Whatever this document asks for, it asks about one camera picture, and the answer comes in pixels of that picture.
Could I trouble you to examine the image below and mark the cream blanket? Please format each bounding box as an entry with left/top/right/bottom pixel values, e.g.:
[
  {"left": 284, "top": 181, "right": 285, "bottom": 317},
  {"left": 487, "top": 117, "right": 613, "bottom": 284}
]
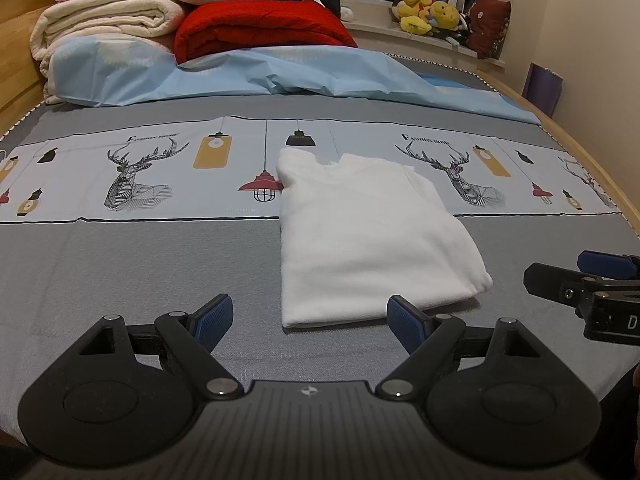
[{"left": 30, "top": 0, "right": 188, "bottom": 101}]

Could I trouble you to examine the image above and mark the grey deer print bed sheet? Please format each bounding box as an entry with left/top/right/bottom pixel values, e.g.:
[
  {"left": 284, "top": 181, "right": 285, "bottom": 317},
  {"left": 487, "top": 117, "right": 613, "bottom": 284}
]
[{"left": 0, "top": 52, "right": 640, "bottom": 461}]

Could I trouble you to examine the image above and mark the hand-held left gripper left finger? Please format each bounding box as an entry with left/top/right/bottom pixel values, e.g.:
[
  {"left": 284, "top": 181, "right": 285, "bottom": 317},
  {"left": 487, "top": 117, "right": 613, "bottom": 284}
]
[{"left": 75, "top": 294, "right": 246, "bottom": 401}]

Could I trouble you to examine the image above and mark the yellow round plush toy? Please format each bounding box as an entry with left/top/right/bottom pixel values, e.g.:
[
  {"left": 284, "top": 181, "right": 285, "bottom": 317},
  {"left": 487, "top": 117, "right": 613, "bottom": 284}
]
[{"left": 427, "top": 1, "right": 462, "bottom": 36}]

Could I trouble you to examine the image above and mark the dark red cushion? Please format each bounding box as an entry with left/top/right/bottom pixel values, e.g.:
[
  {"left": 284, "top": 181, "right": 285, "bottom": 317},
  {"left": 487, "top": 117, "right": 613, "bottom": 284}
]
[{"left": 467, "top": 0, "right": 512, "bottom": 60}]

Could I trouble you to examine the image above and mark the white shirt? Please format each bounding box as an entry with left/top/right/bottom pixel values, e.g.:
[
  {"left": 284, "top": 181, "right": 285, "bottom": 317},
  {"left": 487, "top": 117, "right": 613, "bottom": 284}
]
[{"left": 276, "top": 147, "right": 493, "bottom": 330}]

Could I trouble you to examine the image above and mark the white window sill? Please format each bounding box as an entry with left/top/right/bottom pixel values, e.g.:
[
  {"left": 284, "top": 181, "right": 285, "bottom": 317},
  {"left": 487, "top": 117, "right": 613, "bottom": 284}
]
[{"left": 345, "top": 0, "right": 506, "bottom": 68}]

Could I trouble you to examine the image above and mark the purple bag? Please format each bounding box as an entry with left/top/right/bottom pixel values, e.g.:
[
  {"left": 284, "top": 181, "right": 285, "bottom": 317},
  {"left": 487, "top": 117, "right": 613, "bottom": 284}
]
[{"left": 522, "top": 62, "right": 565, "bottom": 117}]

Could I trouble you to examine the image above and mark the red blanket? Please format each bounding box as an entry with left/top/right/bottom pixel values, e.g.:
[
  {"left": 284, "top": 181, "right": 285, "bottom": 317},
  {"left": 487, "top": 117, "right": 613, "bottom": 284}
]
[{"left": 174, "top": 0, "right": 358, "bottom": 63}]

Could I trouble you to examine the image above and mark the light blue quilt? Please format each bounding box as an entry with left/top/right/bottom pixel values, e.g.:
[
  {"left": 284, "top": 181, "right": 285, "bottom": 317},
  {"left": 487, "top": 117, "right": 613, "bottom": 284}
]
[{"left": 39, "top": 37, "right": 543, "bottom": 126}]

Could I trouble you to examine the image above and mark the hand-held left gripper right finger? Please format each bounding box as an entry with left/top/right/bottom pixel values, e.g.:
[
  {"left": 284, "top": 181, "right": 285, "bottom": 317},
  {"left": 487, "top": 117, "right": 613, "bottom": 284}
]
[{"left": 375, "top": 296, "right": 543, "bottom": 402}]

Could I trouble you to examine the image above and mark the yellow duck plush toy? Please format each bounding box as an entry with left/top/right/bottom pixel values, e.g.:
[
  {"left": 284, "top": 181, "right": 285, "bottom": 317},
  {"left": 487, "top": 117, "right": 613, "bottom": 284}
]
[{"left": 400, "top": 0, "right": 436, "bottom": 36}]

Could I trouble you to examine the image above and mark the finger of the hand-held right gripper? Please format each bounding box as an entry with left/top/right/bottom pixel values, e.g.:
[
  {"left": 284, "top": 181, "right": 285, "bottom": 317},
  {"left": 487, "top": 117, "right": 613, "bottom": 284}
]
[
  {"left": 523, "top": 261, "right": 608, "bottom": 311},
  {"left": 576, "top": 250, "right": 640, "bottom": 281}
]

